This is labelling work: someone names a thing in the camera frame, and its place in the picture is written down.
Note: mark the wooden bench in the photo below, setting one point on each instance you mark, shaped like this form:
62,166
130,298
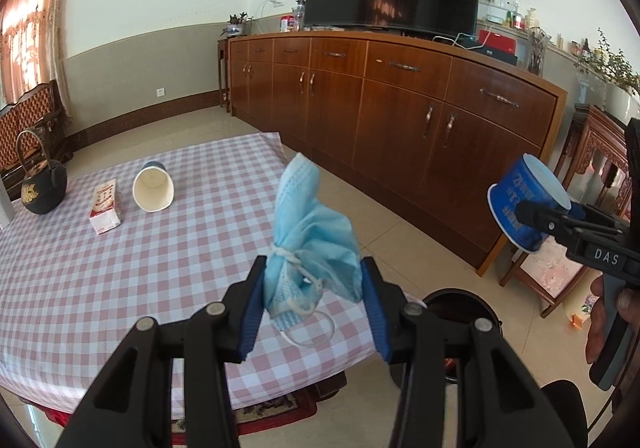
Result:
30,112

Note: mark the thin branched plant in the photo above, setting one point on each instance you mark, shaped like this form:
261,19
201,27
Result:
612,67

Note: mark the black trash bin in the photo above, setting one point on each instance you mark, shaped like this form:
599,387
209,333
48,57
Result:
450,300

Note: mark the wooden sideboard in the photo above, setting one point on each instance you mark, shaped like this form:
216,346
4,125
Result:
400,127

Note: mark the blue paper cup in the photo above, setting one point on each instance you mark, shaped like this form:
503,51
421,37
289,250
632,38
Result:
152,188

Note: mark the black iron teapot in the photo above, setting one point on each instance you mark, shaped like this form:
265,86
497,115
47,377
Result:
42,188

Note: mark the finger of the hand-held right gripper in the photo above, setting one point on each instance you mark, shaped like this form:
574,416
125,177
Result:
577,211
542,219

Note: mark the blue paper bowl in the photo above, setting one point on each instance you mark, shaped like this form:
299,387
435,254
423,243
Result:
520,183

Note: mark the black set-top box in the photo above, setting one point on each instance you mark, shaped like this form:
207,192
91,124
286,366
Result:
505,59

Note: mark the carved wooden plant stand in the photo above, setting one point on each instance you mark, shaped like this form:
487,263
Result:
597,142

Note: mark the red can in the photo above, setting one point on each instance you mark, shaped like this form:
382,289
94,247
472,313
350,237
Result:
286,25

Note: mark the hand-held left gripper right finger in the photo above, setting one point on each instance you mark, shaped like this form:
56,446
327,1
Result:
375,308

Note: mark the pink patterned curtain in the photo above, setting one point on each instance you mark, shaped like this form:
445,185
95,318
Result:
30,27

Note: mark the small red white box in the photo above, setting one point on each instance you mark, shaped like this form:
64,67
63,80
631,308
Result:
105,213

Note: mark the small potted plant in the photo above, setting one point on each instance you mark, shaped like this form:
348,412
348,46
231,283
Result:
235,29

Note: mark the pink checked tablecloth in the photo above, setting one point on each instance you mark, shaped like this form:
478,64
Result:
150,268

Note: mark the blue face mask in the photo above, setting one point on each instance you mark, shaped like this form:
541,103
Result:
310,238

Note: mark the person's right hand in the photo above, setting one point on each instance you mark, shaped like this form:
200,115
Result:
595,323

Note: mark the white ceramic vase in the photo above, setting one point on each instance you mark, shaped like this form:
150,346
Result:
617,102

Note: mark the white wall socket strip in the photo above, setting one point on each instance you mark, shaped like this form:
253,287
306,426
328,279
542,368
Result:
502,2

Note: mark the glass vase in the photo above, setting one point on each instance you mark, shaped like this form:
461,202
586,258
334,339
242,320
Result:
537,52

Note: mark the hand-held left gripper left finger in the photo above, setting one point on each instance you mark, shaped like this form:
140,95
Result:
252,313

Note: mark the small wooden side table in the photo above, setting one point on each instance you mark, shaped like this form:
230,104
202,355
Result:
221,72

